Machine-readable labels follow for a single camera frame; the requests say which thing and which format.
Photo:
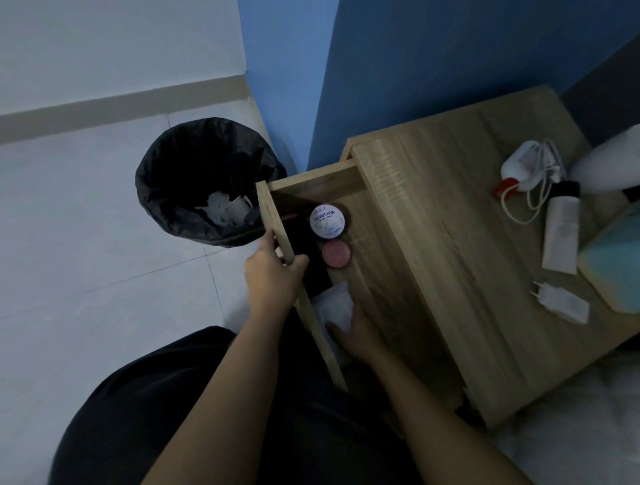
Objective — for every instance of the person's left forearm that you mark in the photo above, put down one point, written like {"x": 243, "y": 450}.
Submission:
{"x": 225, "y": 399}

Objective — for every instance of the person's left hand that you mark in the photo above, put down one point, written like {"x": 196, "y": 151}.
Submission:
{"x": 272, "y": 285}

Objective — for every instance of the white paper cup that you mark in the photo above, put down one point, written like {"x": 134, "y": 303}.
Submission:
{"x": 240, "y": 207}

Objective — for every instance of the white tube with black cap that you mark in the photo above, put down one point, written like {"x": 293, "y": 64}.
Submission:
{"x": 561, "y": 230}

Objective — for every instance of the crumpled white paper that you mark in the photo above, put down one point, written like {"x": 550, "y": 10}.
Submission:
{"x": 216, "y": 207}

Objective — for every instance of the person's right fingers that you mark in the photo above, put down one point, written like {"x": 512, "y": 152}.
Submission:
{"x": 345, "y": 330}

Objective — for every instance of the person's right hand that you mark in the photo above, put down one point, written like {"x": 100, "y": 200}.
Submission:
{"x": 357, "y": 339}

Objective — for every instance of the large white bottle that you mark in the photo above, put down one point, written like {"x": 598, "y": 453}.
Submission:
{"x": 607, "y": 160}

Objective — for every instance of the person's left thumb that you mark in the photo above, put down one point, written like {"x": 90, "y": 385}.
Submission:
{"x": 299, "y": 264}

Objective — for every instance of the dark grey headboard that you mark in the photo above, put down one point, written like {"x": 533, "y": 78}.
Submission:
{"x": 607, "y": 95}

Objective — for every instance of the white bedding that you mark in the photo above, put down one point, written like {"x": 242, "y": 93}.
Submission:
{"x": 575, "y": 429}

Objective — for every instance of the white bottle with red cap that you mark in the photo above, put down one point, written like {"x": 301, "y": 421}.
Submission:
{"x": 522, "y": 162}

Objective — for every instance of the pink round jar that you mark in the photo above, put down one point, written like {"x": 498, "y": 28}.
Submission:
{"x": 335, "y": 254}

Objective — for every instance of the black flat case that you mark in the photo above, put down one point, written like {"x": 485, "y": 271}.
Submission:
{"x": 305, "y": 245}

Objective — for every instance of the wooden drawer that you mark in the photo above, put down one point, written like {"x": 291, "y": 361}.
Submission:
{"x": 272, "y": 210}

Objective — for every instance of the white charger adapter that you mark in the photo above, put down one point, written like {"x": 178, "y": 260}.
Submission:
{"x": 565, "y": 302}

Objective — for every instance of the person's right forearm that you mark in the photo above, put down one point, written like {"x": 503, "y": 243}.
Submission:
{"x": 440, "y": 424}

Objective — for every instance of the person's black trousers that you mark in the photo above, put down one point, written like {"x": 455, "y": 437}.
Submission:
{"x": 125, "y": 399}

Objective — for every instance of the black bagged trash bin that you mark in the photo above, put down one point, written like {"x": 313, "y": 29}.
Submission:
{"x": 165, "y": 165}

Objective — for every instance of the wooden nightstand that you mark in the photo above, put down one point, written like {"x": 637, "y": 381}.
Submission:
{"x": 450, "y": 225}

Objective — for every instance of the white round cream jar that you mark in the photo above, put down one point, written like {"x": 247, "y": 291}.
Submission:
{"x": 327, "y": 221}

